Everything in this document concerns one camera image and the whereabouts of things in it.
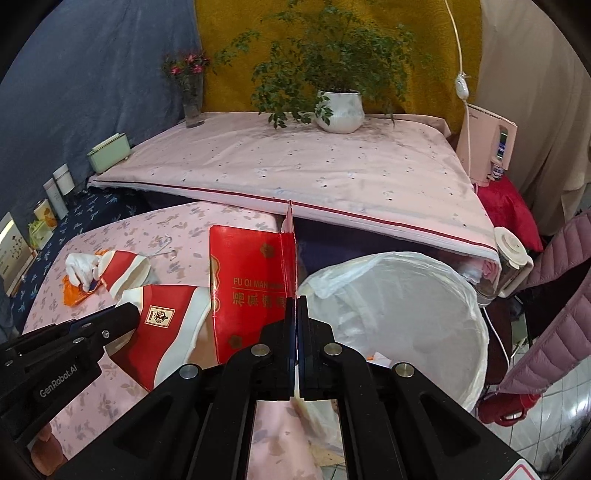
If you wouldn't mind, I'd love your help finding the dark blue floral cloth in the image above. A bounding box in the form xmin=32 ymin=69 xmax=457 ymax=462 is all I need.
xmin=0 ymin=187 xmax=153 ymax=333

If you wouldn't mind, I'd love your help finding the white cable with switch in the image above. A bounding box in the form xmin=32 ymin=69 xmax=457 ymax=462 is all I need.
xmin=443 ymin=0 xmax=476 ymax=181

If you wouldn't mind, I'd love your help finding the trash bin with white liner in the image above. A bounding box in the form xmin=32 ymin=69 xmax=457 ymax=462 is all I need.
xmin=298 ymin=250 xmax=490 ymax=414

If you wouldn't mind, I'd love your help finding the red paper carton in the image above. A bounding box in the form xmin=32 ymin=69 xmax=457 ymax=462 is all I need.
xmin=209 ymin=199 xmax=298 ymax=365

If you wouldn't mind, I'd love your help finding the red plastic container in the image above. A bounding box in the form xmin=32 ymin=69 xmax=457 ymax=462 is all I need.
xmin=478 ymin=392 xmax=540 ymax=428

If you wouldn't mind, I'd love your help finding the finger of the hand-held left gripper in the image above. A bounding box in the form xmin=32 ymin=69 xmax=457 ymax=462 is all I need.
xmin=0 ymin=302 xmax=140 ymax=367

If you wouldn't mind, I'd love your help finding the white jar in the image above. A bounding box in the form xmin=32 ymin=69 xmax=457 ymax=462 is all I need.
xmin=52 ymin=164 xmax=75 ymax=195

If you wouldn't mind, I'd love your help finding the grey blue cloth backdrop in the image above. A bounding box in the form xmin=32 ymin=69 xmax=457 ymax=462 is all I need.
xmin=0 ymin=0 xmax=206 ymax=232

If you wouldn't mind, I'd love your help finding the yellow blanket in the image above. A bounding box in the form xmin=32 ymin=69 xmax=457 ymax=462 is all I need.
xmin=194 ymin=0 xmax=485 ymax=134

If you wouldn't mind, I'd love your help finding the small green box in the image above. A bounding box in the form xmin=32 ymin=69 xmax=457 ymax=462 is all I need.
xmin=28 ymin=219 xmax=54 ymax=250

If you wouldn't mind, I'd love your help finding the glass vase with flowers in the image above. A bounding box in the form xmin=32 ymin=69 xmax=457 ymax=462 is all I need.
xmin=161 ymin=52 xmax=215 ymax=129

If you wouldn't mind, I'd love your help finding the person's left hand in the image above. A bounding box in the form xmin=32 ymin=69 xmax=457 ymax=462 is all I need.
xmin=28 ymin=427 xmax=64 ymax=474

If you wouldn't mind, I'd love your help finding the pale green box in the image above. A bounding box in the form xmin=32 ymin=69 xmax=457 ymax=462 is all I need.
xmin=88 ymin=132 xmax=134 ymax=174

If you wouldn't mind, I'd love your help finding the red and white paper cup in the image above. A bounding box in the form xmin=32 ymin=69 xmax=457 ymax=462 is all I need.
xmin=104 ymin=284 xmax=213 ymax=393
xmin=95 ymin=249 xmax=152 ymax=298

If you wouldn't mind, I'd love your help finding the wooden picture frame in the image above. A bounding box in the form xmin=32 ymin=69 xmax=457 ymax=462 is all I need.
xmin=0 ymin=212 xmax=35 ymax=296

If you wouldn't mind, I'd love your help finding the red cloth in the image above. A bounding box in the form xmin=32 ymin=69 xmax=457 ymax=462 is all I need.
xmin=475 ymin=175 xmax=546 ymax=252

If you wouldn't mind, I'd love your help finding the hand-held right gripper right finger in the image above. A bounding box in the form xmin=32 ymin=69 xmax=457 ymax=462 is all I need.
xmin=295 ymin=295 xmax=527 ymax=480

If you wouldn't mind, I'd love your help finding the pink floral tablecloth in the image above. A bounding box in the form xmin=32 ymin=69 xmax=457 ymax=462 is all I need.
xmin=21 ymin=200 xmax=324 ymax=480

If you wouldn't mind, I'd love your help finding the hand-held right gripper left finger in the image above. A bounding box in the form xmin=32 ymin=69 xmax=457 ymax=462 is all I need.
xmin=106 ymin=298 xmax=296 ymax=480

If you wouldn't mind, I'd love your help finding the small orange print box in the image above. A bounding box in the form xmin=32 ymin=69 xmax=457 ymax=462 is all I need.
xmin=32 ymin=199 xmax=58 ymax=229

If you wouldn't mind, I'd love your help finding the beige curtain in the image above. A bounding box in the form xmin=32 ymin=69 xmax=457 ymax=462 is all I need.
xmin=475 ymin=0 xmax=591 ymax=236

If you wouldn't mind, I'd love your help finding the potted green plant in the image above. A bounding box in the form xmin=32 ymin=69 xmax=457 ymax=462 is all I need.
xmin=217 ymin=0 xmax=435 ymax=134

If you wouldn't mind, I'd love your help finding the white blender jug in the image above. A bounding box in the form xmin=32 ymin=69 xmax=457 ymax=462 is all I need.
xmin=475 ymin=226 xmax=534 ymax=308

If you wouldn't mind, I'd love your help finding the white glove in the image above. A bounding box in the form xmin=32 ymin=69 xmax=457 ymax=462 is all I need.
xmin=65 ymin=251 xmax=105 ymax=291

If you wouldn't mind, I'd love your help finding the orange plastic bag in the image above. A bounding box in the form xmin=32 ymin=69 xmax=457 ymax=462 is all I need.
xmin=62 ymin=274 xmax=100 ymax=308

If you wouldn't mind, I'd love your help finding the pink down jacket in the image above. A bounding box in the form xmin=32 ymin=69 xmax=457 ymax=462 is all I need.
xmin=499 ymin=215 xmax=591 ymax=398

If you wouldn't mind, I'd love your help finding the pink water appliance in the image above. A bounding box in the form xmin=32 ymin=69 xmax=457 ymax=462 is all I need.
xmin=455 ymin=104 xmax=519 ymax=188

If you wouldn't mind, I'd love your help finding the white tube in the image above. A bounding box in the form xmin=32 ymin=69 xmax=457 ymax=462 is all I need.
xmin=43 ymin=178 xmax=69 ymax=220

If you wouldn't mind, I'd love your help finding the pink dotted cloth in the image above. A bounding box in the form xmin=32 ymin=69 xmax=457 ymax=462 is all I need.
xmin=88 ymin=112 xmax=499 ymax=264

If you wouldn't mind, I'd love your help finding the wire hanger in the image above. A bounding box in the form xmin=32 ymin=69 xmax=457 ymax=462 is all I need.
xmin=148 ymin=235 xmax=178 ymax=260

